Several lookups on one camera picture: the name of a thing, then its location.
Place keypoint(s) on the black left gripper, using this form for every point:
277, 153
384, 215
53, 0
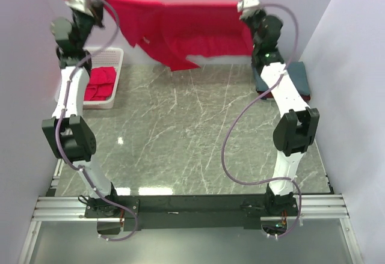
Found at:
98, 7

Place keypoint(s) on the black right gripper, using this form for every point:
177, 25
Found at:
260, 14

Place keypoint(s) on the red t-shirt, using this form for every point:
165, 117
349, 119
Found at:
269, 96
101, 84
170, 32

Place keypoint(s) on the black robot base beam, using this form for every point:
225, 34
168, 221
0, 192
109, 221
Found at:
191, 211

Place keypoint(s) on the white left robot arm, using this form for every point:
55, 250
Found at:
67, 133

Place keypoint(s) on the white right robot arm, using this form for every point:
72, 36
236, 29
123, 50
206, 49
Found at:
298, 123

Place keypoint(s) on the folded red t-shirt in stack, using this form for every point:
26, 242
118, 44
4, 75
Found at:
269, 96

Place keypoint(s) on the white plastic laundry basket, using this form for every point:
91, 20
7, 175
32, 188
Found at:
110, 57

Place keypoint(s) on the folded teal t-shirt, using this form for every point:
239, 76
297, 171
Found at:
297, 73

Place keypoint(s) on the red t-shirt in basket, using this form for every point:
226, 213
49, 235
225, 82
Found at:
101, 84

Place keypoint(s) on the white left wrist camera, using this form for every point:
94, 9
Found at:
82, 6

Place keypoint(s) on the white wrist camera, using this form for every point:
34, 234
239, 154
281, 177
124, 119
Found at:
247, 8
82, 6

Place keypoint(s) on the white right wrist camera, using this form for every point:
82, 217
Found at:
247, 8

